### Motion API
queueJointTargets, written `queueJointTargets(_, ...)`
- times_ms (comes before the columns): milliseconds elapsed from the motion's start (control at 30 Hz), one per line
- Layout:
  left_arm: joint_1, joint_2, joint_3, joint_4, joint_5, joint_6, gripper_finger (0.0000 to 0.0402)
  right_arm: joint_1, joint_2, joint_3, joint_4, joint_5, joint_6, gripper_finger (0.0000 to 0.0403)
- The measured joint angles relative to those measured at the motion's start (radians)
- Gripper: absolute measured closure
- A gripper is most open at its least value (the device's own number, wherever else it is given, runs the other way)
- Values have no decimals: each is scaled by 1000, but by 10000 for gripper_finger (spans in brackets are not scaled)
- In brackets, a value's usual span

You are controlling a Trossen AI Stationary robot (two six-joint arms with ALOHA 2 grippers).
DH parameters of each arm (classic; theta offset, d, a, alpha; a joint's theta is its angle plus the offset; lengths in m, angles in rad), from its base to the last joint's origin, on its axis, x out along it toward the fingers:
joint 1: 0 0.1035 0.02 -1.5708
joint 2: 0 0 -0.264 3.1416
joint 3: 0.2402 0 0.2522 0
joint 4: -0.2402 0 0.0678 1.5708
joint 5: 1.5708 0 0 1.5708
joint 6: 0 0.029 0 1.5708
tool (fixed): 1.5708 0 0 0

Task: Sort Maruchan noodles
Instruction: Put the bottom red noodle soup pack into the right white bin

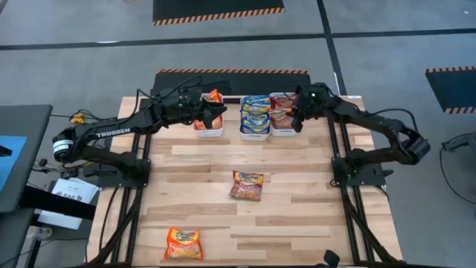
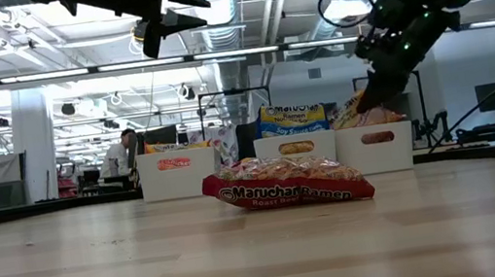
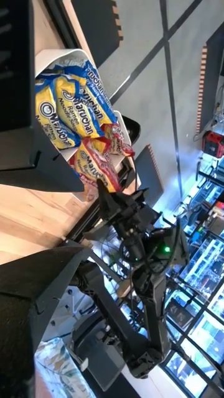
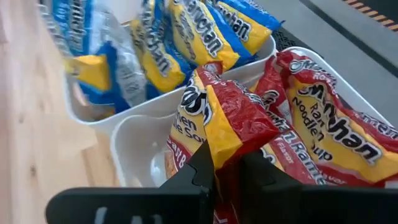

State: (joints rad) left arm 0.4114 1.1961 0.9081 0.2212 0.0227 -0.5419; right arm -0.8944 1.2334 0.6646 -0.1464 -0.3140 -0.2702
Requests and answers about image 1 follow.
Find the blue sheet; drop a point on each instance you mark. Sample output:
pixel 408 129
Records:
pixel 11 167

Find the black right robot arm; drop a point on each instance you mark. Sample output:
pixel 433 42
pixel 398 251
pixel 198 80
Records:
pixel 372 123

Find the white paper sheet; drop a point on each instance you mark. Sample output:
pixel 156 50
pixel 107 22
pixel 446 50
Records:
pixel 80 186

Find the black hazard-striped floor mat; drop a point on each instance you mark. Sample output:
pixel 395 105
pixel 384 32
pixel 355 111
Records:
pixel 215 9
pixel 453 89
pixel 260 83

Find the orange Maruchan ramen packet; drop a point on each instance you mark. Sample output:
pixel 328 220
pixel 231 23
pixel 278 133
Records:
pixel 183 245
pixel 215 96
pixel 219 123

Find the clear plastic bottle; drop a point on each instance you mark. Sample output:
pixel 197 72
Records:
pixel 39 232

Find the white plastic bin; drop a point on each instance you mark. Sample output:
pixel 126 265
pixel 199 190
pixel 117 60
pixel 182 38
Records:
pixel 282 133
pixel 254 137
pixel 208 133

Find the yellow connector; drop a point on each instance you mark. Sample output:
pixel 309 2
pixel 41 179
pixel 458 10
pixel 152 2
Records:
pixel 77 118

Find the dark grey desk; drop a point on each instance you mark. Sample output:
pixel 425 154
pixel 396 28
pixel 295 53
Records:
pixel 33 123

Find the red Maruchan ramen packet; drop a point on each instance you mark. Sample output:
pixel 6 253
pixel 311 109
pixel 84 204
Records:
pixel 280 119
pixel 282 101
pixel 246 188

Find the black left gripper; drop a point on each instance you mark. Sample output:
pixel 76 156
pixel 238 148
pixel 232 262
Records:
pixel 187 106

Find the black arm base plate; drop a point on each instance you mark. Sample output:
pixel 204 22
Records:
pixel 111 181
pixel 372 176

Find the black flat beam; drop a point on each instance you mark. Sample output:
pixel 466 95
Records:
pixel 56 203

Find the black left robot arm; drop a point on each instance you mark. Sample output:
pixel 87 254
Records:
pixel 111 132

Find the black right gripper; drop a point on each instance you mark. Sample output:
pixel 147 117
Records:
pixel 310 100

